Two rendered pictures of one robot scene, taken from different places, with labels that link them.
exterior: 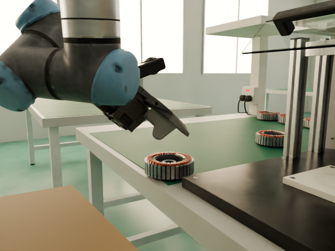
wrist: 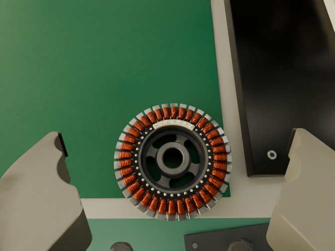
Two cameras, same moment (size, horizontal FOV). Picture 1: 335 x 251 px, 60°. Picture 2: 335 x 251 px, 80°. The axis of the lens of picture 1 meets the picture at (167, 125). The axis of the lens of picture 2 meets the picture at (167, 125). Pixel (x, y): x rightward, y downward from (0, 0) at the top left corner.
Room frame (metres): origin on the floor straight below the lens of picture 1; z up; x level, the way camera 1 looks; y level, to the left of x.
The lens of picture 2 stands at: (0.62, 0.03, 0.97)
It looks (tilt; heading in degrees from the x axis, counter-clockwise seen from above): 71 degrees down; 302
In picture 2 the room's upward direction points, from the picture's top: 3 degrees counter-clockwise
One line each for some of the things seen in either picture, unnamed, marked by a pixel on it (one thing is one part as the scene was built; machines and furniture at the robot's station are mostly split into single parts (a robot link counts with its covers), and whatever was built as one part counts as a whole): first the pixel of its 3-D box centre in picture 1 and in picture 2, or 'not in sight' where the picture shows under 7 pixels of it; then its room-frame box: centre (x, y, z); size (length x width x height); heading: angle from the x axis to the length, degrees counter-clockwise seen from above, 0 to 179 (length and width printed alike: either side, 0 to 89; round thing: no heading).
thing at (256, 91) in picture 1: (254, 73); not in sight; (1.46, -0.43, 0.98); 0.37 x 0.35 x 0.46; 30
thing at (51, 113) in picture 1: (98, 141); not in sight; (2.55, 0.62, 0.38); 1.85 x 1.10 x 0.75; 30
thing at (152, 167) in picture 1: (169, 165); (172, 159); (0.63, 0.00, 0.77); 0.11 x 0.11 x 0.04
